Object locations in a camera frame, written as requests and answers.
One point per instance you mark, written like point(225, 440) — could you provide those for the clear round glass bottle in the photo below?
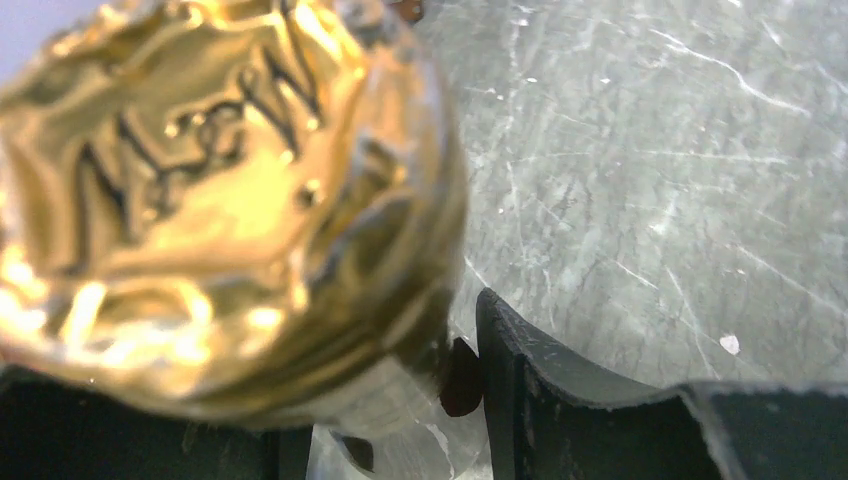
point(404, 430)

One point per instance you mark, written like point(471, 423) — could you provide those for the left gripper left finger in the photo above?
point(51, 431)

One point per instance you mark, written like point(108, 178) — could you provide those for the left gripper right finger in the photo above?
point(553, 414)

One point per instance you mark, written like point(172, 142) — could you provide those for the brown bottle gold foil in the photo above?
point(242, 212)

